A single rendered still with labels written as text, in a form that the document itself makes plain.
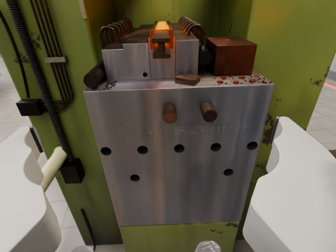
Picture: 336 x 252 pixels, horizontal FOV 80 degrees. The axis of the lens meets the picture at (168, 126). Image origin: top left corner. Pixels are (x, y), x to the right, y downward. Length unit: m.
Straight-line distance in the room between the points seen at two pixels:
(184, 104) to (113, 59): 0.18
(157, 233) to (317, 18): 0.76
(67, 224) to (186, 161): 1.02
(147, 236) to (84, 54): 0.59
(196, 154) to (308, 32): 0.44
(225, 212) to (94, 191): 0.53
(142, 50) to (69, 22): 0.24
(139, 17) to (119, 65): 0.48
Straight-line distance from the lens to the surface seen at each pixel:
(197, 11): 0.93
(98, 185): 0.89
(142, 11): 0.92
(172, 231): 0.73
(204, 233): 0.75
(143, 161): 0.50
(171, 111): 0.38
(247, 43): 0.48
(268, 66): 0.67
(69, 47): 0.64
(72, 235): 1.35
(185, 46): 0.44
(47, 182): 0.70
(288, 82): 0.72
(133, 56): 0.45
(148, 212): 0.65
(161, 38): 0.33
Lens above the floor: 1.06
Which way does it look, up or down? 31 degrees down
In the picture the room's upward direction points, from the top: 2 degrees counter-clockwise
